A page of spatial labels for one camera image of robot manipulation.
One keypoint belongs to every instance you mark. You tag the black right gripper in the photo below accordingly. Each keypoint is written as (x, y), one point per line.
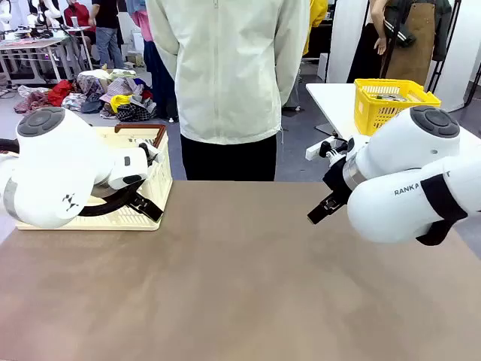
(336, 180)

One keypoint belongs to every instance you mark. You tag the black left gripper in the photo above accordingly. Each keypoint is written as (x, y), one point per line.
(109, 205)

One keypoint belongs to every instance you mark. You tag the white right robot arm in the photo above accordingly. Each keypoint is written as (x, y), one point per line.
(406, 150)

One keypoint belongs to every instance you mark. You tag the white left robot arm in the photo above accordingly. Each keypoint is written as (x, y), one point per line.
(56, 161)

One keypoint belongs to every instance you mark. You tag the yellow plastic basket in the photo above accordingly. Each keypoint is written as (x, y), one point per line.
(376, 109)

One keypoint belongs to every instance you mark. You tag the black checkered cloth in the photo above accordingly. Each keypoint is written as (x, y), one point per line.
(131, 113)

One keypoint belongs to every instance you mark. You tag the white side table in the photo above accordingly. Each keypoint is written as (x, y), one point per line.
(330, 101)

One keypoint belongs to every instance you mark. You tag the yellow cloth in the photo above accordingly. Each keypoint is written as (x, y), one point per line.
(120, 99)

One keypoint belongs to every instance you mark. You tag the dark blue cloth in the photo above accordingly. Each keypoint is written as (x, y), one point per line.
(92, 107)

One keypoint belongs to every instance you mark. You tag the white blue floral cloth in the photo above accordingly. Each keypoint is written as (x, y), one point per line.
(73, 101)

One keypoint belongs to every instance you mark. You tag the purple patterned cloth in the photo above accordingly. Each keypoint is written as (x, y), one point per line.
(90, 84)

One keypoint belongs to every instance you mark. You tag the red cloth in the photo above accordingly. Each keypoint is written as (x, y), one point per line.
(60, 92)

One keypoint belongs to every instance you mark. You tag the pink plaid cloth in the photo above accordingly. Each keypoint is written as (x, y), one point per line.
(34, 101)

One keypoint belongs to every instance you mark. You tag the person in cream jacket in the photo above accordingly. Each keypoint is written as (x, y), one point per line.
(225, 75)

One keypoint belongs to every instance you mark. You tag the person in black dress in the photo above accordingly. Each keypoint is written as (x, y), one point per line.
(362, 56)

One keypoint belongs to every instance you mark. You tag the brown apron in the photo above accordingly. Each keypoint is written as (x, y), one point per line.
(411, 64)

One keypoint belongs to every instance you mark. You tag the person black shirt blue jeans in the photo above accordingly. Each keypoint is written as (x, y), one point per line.
(109, 41)

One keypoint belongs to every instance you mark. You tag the white partition panel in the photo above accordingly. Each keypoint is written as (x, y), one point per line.
(345, 37)
(469, 56)

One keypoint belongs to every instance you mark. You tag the person pink top navy skirt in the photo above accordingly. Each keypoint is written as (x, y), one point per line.
(148, 26)

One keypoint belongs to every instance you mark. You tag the person in yellow jacket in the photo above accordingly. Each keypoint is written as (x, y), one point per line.
(317, 15)

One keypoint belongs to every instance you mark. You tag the white paper cup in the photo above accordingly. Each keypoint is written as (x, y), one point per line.
(74, 22)

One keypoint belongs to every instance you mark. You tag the grey work table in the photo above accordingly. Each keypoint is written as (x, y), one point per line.
(34, 43)

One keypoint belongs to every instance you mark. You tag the person in red top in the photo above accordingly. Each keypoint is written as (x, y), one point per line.
(80, 13)

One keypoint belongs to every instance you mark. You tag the dark striped jacket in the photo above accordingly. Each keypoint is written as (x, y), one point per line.
(443, 22)

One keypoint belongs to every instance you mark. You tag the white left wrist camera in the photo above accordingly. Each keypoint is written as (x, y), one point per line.
(127, 171)

